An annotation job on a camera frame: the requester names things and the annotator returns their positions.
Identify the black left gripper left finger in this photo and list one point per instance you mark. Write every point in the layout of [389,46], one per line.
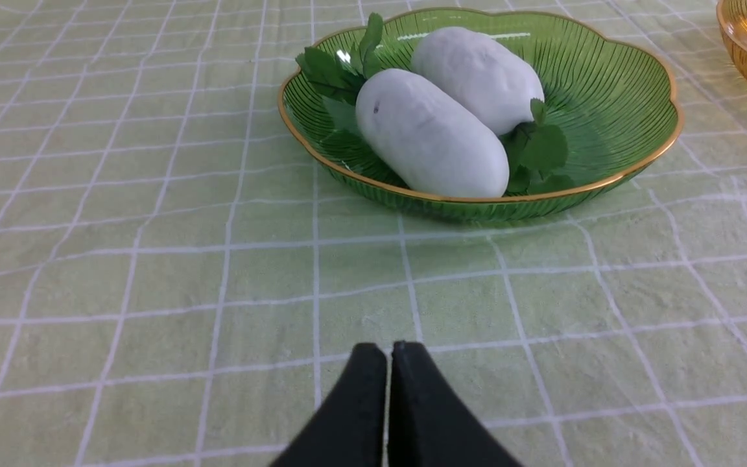
[347,429]

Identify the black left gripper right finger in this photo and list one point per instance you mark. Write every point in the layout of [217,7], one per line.
[429,425]

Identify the white radish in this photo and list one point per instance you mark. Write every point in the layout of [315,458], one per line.
[435,145]
[504,93]

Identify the green checkered tablecloth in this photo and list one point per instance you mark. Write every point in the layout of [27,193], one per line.
[180,283]

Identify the green glass plate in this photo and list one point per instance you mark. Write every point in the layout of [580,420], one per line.
[616,104]

